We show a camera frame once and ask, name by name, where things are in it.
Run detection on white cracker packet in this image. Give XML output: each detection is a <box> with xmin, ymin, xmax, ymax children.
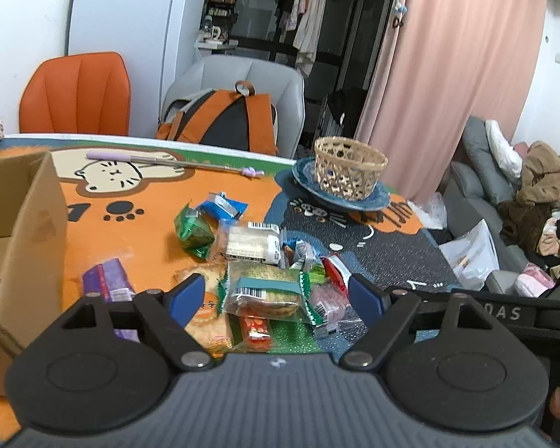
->
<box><xmin>210</xmin><ymin>221</ymin><xmax>285</xmax><ymax>265</ymax></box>

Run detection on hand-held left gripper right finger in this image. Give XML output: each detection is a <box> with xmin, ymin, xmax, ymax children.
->
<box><xmin>339</xmin><ymin>274</ymin><xmax>501</xmax><ymax>369</ymax></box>

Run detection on blue plate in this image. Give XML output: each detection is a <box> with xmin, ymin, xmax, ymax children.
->
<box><xmin>292</xmin><ymin>157</ymin><xmax>392</xmax><ymax>212</ymax></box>

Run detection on orange label cracker packet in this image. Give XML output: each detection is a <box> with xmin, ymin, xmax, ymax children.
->
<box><xmin>175</xmin><ymin>262</ymin><xmax>235</xmax><ymax>354</ymax></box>

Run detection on purple handled telescopic stick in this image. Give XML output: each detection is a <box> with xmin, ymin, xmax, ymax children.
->
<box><xmin>86</xmin><ymin>150</ymin><xmax>265</xmax><ymax>179</ymax></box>

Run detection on orange black backpack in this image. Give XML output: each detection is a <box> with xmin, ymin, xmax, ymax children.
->
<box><xmin>156</xmin><ymin>81</ymin><xmax>280</xmax><ymax>155</ymax></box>

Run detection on blue snack packet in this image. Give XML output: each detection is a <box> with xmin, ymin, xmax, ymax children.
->
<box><xmin>197</xmin><ymin>191</ymin><xmax>249</xmax><ymax>221</ymax></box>

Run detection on clear teal band cake packet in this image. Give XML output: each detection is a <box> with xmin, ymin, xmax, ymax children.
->
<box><xmin>219</xmin><ymin>260</ymin><xmax>311</xmax><ymax>324</ymax></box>

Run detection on white shelf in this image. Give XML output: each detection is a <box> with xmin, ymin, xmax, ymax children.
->
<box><xmin>196</xmin><ymin>38</ymin><xmax>239</xmax><ymax>52</ymax></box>

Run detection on white pillow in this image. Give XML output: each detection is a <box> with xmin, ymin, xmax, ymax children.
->
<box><xmin>485</xmin><ymin>120</ymin><xmax>523</xmax><ymax>186</ymax></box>

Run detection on pink bag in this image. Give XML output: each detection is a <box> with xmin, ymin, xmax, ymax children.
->
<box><xmin>513</xmin><ymin>264</ymin><xmax>556</xmax><ymax>298</ymax></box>

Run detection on small blue silver packet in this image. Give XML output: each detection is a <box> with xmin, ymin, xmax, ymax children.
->
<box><xmin>282</xmin><ymin>238</ymin><xmax>319</xmax><ymax>271</ymax></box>

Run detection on red white snack packet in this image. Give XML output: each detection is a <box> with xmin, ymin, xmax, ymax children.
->
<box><xmin>322</xmin><ymin>254</ymin><xmax>354</xmax><ymax>297</ymax></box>

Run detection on white hanging shirt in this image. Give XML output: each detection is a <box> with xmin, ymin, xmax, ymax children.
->
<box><xmin>292</xmin><ymin>0</ymin><xmax>331</xmax><ymax>76</ymax></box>

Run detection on pink snack packet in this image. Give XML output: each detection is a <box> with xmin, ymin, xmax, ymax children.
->
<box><xmin>303</xmin><ymin>274</ymin><xmax>353</xmax><ymax>335</ymax></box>

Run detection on purple snack packet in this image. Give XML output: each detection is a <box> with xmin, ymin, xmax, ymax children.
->
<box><xmin>81</xmin><ymin>258</ymin><xmax>141</xmax><ymax>342</ymax></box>

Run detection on white mug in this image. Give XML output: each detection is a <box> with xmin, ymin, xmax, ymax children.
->
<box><xmin>200</xmin><ymin>16</ymin><xmax>223</xmax><ymax>43</ymax></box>

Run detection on pink curtain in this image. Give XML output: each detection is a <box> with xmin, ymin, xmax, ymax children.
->
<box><xmin>355</xmin><ymin>0</ymin><xmax>550</xmax><ymax>206</ymax></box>

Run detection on orange chair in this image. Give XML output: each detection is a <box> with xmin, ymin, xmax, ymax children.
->
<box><xmin>19</xmin><ymin>52</ymin><xmax>132</xmax><ymax>136</ymax></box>

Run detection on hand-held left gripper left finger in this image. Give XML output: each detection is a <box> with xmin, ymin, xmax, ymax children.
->
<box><xmin>60</xmin><ymin>274</ymin><xmax>216</xmax><ymax>370</ymax></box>

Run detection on woven bamboo basket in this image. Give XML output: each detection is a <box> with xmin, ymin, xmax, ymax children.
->
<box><xmin>314</xmin><ymin>136</ymin><xmax>389</xmax><ymax>202</ymax></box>

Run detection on dark brown clothes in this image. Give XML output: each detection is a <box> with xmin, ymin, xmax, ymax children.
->
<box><xmin>497</xmin><ymin>198</ymin><xmax>560</xmax><ymax>255</ymax></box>

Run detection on grey sofa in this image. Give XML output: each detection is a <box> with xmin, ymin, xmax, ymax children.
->
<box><xmin>441</xmin><ymin>116</ymin><xmax>560</xmax><ymax>299</ymax></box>

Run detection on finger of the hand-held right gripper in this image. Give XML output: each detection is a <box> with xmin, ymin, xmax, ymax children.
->
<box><xmin>417</xmin><ymin>287</ymin><xmax>477</xmax><ymax>296</ymax></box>

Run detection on brown cardboard box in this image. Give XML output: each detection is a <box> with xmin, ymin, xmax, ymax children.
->
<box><xmin>0</xmin><ymin>149</ymin><xmax>71</xmax><ymax>397</ymax></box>

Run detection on white plastic bag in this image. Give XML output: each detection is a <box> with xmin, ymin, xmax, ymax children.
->
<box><xmin>439</xmin><ymin>219</ymin><xmax>501</xmax><ymax>291</ymax></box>

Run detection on orange cat print mat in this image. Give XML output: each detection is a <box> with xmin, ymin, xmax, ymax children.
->
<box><xmin>0</xmin><ymin>134</ymin><xmax>464</xmax><ymax>444</ymax></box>

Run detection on brown jacket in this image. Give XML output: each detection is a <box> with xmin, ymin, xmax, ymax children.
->
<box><xmin>516</xmin><ymin>141</ymin><xmax>560</xmax><ymax>211</ymax></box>

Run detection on grey chair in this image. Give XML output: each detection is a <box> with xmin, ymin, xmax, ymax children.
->
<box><xmin>161</xmin><ymin>55</ymin><xmax>306</xmax><ymax>159</ymax></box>

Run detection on green snack packet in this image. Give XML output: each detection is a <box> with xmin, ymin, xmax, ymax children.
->
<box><xmin>175</xmin><ymin>202</ymin><xmax>218</xmax><ymax>259</ymax></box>

